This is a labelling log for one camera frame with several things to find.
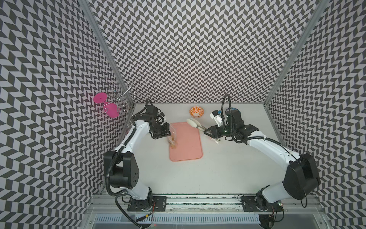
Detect pink plastic tray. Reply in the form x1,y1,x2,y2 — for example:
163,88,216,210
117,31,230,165
169,122,203,162

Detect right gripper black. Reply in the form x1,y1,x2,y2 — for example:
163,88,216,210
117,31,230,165
203,124,235,139

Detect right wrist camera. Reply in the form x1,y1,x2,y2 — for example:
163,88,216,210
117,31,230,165
210,110,223,127

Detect clear bag with pink contents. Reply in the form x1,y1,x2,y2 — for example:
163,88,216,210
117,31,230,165
168,125,177,149

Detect orange patterned bowl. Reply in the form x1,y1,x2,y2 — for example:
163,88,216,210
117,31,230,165
189,106,204,118

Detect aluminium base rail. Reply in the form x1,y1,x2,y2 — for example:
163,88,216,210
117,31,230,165
82,194,329,229

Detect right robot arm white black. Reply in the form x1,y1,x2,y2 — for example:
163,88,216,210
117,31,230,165
204,94,320,211

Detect pink stemmed glass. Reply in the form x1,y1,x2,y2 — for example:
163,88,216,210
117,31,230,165
93,93,120,118

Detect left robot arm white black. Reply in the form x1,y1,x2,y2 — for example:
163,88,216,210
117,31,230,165
104,98,172,211

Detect blue patterned bowl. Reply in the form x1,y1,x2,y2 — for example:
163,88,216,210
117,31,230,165
227,107,239,112

